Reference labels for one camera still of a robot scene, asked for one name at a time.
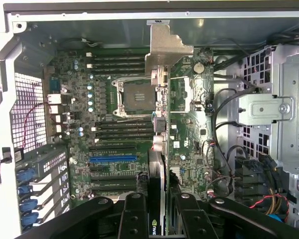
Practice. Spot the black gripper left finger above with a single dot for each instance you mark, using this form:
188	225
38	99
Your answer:
134	219

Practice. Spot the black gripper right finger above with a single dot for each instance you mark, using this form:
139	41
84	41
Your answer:
194	219

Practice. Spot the blue expansion slot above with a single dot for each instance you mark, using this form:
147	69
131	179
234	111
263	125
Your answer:
112	159

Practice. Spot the green motherboard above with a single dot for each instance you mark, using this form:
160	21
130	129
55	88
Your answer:
189	149

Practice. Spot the blue slot retention clip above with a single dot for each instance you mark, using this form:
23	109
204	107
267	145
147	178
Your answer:
30	219
25	189
28	204
26	174

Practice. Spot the CPU socket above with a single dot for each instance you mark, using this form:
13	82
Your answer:
137	98

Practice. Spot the open metal socket cover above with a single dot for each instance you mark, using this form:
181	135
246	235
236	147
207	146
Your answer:
180	94

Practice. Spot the perforated metal drive cage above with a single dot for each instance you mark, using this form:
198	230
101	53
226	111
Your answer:
264	109

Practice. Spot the silver coin battery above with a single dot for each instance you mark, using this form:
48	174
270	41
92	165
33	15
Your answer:
198	67

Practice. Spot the dark grey open PC case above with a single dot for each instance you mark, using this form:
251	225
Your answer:
114	32

